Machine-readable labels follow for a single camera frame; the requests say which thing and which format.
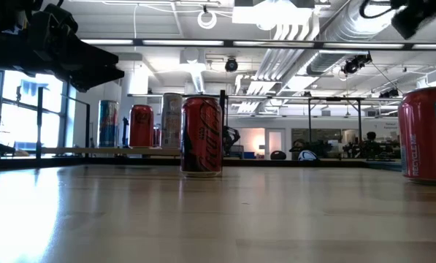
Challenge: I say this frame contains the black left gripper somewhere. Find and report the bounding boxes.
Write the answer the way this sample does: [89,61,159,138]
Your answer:
[23,4,126,93]

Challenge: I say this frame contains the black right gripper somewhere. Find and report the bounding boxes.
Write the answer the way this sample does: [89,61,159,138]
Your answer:
[390,0,436,40]

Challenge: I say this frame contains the blue silver Red Bull can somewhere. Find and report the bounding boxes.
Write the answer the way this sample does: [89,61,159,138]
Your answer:
[97,99,120,149]

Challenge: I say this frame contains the red Coca-Cola can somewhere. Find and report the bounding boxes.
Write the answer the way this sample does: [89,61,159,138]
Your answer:
[180,94,224,179]
[129,104,155,149]

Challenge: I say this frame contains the white Celsius can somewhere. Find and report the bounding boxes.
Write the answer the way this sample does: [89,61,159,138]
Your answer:
[160,91,183,149]

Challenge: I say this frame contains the red Fanta can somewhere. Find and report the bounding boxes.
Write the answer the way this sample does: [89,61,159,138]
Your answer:
[397,85,436,185]

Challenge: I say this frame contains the large window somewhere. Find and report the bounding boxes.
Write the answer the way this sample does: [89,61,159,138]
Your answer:
[0,67,71,158]

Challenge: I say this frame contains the black ceiling spotlight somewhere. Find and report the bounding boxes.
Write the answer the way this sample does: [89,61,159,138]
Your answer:
[340,53,373,77]
[378,87,401,99]

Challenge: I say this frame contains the long ceiling light strip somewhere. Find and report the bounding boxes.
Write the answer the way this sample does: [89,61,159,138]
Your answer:
[80,38,436,51]

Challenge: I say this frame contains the white ceiling pipes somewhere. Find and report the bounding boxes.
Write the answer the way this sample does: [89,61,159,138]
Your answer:
[235,47,310,115]

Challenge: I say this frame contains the white ceiling light panel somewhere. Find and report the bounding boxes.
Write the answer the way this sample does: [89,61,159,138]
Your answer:
[232,0,315,32]

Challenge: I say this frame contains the cluttered work desk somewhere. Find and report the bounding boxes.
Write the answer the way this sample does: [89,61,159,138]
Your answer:
[343,140,401,164]

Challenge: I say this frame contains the black background machine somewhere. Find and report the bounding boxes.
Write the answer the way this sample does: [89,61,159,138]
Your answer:
[223,126,241,156]

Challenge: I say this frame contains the white blue ball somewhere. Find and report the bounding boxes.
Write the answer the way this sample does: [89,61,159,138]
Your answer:
[297,149,318,162]

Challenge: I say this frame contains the white door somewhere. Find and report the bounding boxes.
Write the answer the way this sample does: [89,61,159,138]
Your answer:
[264,128,286,160]

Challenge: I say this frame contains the black aluminium rig frame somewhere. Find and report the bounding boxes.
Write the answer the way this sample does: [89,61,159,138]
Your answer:
[0,138,403,175]

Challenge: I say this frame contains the white cable coil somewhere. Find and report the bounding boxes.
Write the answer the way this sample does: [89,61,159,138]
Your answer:
[197,5,218,30]

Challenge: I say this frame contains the black round ceiling camera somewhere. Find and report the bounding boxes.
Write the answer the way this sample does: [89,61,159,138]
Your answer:
[224,57,240,73]

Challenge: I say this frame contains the black metal table frame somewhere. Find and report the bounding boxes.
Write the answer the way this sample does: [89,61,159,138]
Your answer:
[128,93,401,156]

